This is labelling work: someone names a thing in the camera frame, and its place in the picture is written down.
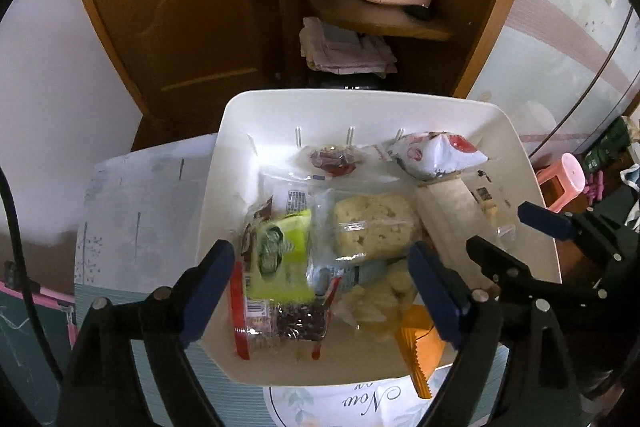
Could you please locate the dark seaweed snack pack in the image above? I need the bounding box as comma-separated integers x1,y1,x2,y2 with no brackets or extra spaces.
274,301,328,341

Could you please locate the wooden shelf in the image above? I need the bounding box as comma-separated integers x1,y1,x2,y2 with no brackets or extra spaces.
308,0,454,41

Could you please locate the brown wooden door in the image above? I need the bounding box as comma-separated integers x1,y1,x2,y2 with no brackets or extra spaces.
81,0,282,150

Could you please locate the folded pink cloth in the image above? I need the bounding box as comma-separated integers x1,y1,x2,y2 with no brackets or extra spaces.
299,17,397,76

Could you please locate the pink plastic stool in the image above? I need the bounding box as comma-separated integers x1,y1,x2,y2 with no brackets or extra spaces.
536,153,586,213

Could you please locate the green candy packet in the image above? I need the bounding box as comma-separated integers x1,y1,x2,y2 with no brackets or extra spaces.
246,209,314,303

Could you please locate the small red candy packet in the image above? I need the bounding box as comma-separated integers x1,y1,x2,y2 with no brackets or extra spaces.
299,145,363,178

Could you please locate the black cable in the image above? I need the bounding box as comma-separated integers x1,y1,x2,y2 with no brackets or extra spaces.
0,166,64,383

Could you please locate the orange snack packet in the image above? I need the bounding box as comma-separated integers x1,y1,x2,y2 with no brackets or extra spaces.
395,303,446,400

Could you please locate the yellow rice cracker pack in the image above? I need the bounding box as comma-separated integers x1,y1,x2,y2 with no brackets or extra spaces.
332,259,418,341

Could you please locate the green plant bag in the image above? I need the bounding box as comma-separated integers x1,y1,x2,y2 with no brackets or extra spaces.
582,116,630,173

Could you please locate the clear wrapped cake pack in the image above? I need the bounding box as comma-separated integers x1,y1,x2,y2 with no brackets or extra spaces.
310,190,424,265

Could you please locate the blue white cloth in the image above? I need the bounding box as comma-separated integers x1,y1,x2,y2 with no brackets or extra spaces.
620,164,640,232

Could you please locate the red-edged cracker snack pack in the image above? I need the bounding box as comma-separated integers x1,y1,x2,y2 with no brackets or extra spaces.
230,261,342,361

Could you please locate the red white snack packet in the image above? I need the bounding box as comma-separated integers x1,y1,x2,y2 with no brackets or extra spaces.
387,132,488,181

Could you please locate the green chalkboard pink frame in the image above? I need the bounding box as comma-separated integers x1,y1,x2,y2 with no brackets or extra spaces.
1,285,77,426

